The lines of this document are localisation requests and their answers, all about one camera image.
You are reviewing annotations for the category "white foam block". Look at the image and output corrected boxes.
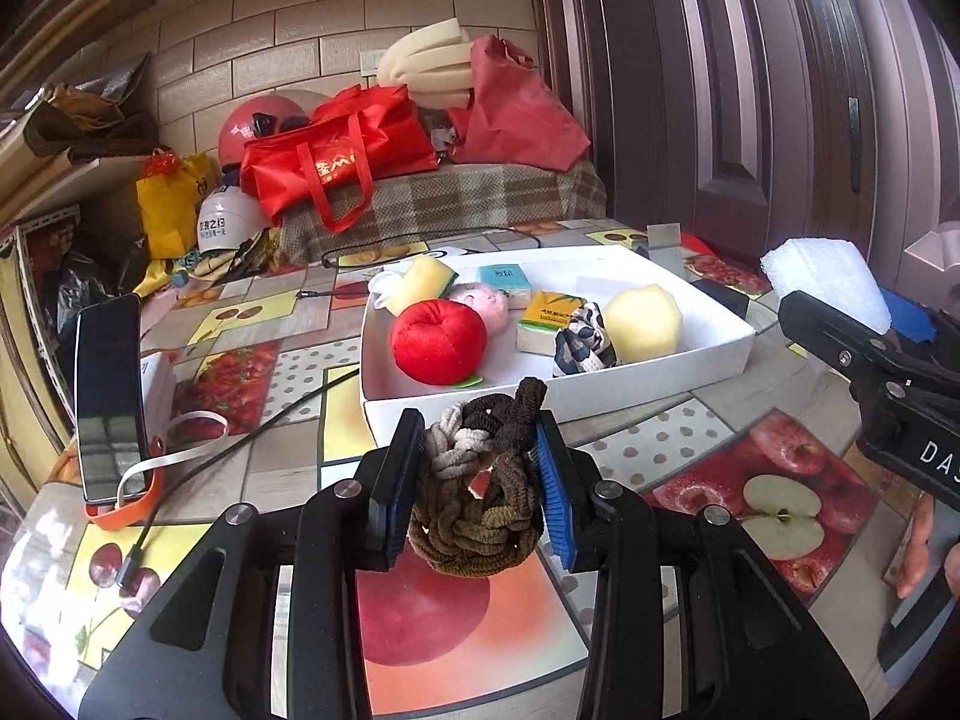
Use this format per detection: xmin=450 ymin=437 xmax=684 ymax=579
xmin=760 ymin=238 xmax=892 ymax=335

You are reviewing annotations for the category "braided hair tie bundle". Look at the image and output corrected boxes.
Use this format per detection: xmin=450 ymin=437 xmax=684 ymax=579
xmin=406 ymin=375 xmax=550 ymax=581

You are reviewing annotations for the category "pale yellow sponge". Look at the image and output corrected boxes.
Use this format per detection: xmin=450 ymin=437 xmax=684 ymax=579
xmin=602 ymin=284 xmax=683 ymax=364

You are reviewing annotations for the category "leopard print cloth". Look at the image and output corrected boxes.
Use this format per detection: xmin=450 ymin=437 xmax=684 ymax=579
xmin=553 ymin=302 xmax=617 ymax=377

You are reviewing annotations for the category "yellow tissue pack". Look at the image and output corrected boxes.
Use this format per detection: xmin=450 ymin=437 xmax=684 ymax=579
xmin=516 ymin=289 xmax=584 ymax=356

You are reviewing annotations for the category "red plush apple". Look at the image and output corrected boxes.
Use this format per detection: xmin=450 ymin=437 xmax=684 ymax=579
xmin=391 ymin=299 xmax=488 ymax=387

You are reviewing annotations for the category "teal tissue pack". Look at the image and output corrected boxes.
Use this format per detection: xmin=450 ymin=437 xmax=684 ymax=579
xmin=478 ymin=263 xmax=534 ymax=310

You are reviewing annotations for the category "yellow green scrub sponge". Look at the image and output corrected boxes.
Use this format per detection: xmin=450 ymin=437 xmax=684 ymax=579
xmin=381 ymin=255 xmax=457 ymax=317

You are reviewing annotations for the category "person's right hand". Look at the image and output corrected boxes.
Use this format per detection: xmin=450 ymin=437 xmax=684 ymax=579
xmin=895 ymin=493 xmax=935 ymax=600

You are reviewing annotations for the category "orange phone stand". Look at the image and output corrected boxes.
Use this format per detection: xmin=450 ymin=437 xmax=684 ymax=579
xmin=83 ymin=470 xmax=166 ymax=532

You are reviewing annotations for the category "small black box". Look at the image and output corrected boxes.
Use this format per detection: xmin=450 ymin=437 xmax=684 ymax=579
xmin=692 ymin=278 xmax=750 ymax=319

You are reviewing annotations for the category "white charger box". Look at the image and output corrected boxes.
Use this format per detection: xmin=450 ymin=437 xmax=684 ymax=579
xmin=140 ymin=351 xmax=176 ymax=455

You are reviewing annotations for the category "small white open box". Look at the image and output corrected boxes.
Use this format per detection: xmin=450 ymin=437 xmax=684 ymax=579
xmin=647 ymin=223 xmax=685 ymax=277

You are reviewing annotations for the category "white cardboard box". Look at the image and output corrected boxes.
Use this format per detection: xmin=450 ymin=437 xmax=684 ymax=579
xmin=359 ymin=245 xmax=755 ymax=439

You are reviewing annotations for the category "black smartphone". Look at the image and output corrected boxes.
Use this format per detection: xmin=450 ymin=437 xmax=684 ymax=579
xmin=73 ymin=294 xmax=148 ymax=505

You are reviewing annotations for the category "dark wooden door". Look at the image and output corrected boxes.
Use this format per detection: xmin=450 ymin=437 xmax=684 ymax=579
xmin=534 ymin=0 xmax=958 ymax=307

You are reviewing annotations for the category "white helmet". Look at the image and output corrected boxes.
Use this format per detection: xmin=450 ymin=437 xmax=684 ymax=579
xmin=197 ymin=185 xmax=270 ymax=254

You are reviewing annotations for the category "yellow shopping bag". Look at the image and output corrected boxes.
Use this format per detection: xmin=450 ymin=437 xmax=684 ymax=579
xmin=135 ymin=149 xmax=218 ymax=260

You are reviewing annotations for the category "dark red fabric bag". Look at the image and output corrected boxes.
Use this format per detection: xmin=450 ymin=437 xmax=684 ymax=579
xmin=448 ymin=36 xmax=590 ymax=172

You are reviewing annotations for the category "plaid covered cabinet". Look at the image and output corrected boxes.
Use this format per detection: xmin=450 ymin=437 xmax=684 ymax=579
xmin=280 ymin=161 xmax=607 ymax=265

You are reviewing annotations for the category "red tote bag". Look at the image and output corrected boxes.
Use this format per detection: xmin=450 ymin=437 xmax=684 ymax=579
xmin=239 ymin=85 xmax=439 ymax=234

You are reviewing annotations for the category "red helmet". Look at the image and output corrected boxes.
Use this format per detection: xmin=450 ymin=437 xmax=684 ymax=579
xmin=217 ymin=94 xmax=309 ymax=167

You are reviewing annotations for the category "cream foam roll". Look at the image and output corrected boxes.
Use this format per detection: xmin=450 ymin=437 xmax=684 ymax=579
xmin=376 ymin=18 xmax=473 ymax=110

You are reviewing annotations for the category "black cable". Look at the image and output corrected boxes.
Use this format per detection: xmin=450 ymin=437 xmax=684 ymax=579
xmin=110 ymin=223 xmax=545 ymax=593

